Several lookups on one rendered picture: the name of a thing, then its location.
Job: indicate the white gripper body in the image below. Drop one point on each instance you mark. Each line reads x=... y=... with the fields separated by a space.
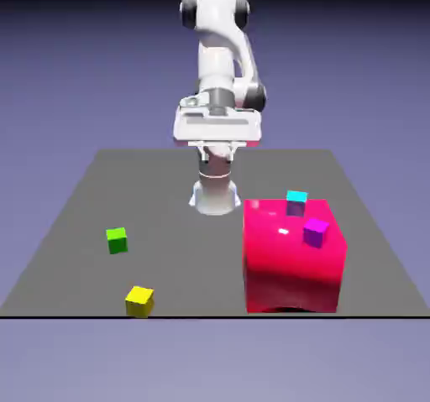
x=216 y=128

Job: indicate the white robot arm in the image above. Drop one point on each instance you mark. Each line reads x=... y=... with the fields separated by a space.
x=215 y=39

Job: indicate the large red box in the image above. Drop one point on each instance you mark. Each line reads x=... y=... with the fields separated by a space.
x=292 y=261

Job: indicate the small yellow cube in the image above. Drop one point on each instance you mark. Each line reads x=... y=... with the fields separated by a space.
x=139 y=302

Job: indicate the small green cube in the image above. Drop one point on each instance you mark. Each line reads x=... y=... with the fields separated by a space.
x=117 y=241

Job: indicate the small cyan cube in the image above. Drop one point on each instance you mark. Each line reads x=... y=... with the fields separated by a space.
x=296 y=204

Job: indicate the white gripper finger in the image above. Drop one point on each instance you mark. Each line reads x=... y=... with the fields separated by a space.
x=230 y=154
x=203 y=154

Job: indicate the small magenta cube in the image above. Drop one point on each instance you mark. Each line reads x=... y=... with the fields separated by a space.
x=315 y=233

